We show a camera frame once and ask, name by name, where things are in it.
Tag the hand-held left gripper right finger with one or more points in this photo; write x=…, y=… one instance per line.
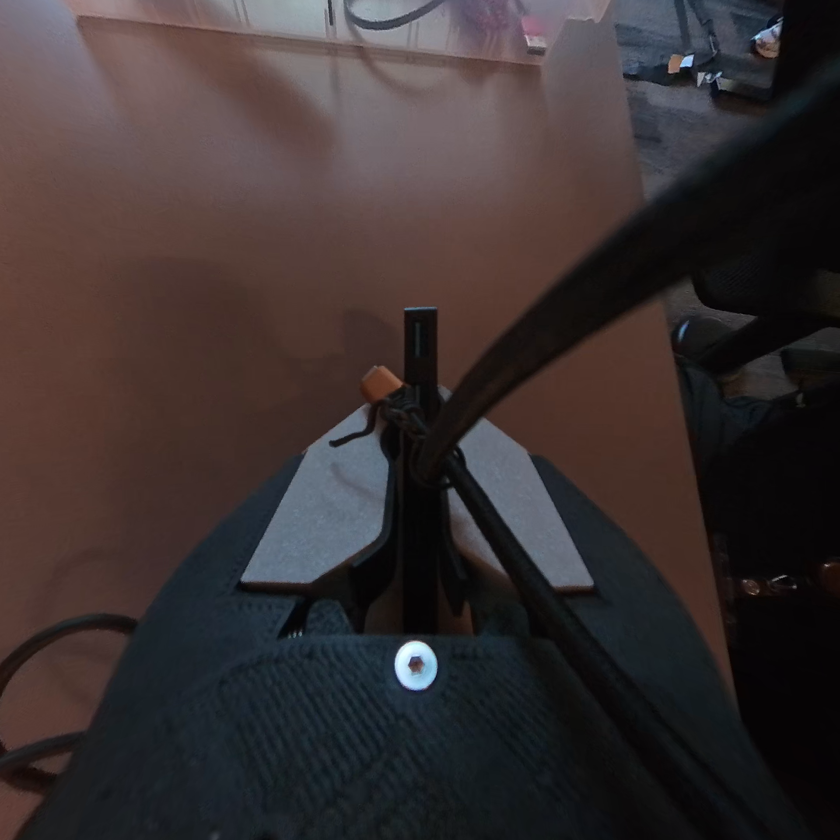
x=551, y=525

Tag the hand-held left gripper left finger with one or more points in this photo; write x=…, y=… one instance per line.
x=315, y=512

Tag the dark grey usb hub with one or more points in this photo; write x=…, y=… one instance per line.
x=420, y=341

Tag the clear plastic bin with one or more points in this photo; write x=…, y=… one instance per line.
x=262, y=16

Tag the black office chair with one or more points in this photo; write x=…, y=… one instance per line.
x=754, y=282

